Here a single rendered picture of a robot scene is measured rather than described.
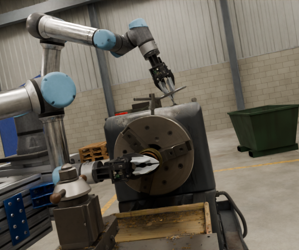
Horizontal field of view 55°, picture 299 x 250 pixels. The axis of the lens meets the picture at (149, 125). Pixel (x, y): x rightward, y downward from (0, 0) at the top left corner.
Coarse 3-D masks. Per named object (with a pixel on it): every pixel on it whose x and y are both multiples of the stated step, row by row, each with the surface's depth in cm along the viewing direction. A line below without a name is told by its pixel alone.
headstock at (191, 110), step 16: (144, 112) 130; (160, 112) 127; (176, 112) 125; (192, 112) 124; (112, 128) 130; (192, 128) 124; (112, 144) 130; (208, 160) 125; (192, 176) 126; (208, 176) 125; (128, 192) 131; (144, 192) 130; (176, 192) 127
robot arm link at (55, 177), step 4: (72, 164) 99; (76, 164) 98; (80, 164) 98; (56, 168) 99; (60, 168) 98; (76, 168) 96; (80, 168) 96; (56, 172) 98; (76, 172) 96; (80, 172) 96; (52, 176) 98; (56, 176) 97; (56, 180) 97
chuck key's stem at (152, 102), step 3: (150, 93) 113; (153, 93) 114; (150, 96) 113; (153, 96) 113; (153, 99) 114; (150, 102) 114; (153, 102) 114; (150, 105) 114; (153, 105) 114; (150, 108) 114; (153, 108) 114; (153, 111) 114; (153, 114) 114
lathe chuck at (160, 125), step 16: (144, 128) 111; (160, 128) 110; (176, 128) 109; (128, 144) 113; (160, 144) 111; (192, 144) 112; (176, 160) 110; (192, 160) 109; (160, 176) 112; (176, 176) 111; (160, 192) 112
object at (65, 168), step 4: (64, 164) 58; (68, 164) 58; (64, 168) 58; (68, 168) 58; (72, 168) 58; (60, 172) 57; (64, 172) 57; (68, 172) 57; (72, 172) 58; (60, 176) 57; (64, 176) 57; (68, 176) 57; (72, 176) 58; (76, 176) 58; (60, 180) 58; (64, 180) 57; (68, 180) 57; (72, 180) 57
